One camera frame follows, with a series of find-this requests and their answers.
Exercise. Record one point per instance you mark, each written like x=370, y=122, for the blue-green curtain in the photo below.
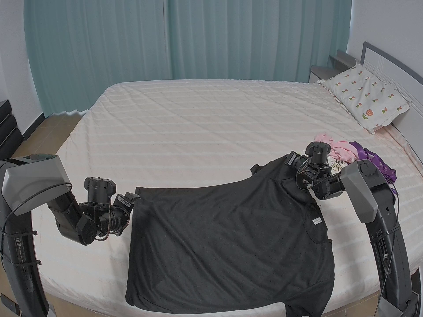
x=99, y=28

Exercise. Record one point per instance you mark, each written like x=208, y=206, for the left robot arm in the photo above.
x=33, y=183

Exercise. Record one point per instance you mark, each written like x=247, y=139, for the black chest of drawers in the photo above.
x=8, y=127

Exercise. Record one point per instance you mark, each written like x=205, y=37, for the purple satin garment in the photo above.
x=380, y=167

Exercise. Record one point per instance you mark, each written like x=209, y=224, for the small black box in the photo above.
x=8, y=304

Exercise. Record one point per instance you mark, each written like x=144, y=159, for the bed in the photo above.
x=198, y=117

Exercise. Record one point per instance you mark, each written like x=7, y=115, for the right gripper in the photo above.
x=297, y=161

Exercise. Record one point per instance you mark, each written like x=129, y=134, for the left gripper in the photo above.
x=119, y=216

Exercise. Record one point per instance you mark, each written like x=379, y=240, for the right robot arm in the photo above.
x=363, y=190

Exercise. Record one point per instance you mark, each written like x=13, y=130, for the black T-shirt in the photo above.
x=231, y=243

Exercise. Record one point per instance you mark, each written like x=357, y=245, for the grey bedside table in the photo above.
x=319, y=73

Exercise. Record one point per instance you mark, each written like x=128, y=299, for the white printed pillow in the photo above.
x=366, y=94

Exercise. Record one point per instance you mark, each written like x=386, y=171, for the pink garment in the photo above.
x=340, y=149

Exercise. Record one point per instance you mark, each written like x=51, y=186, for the white printed garment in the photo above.
x=337, y=166

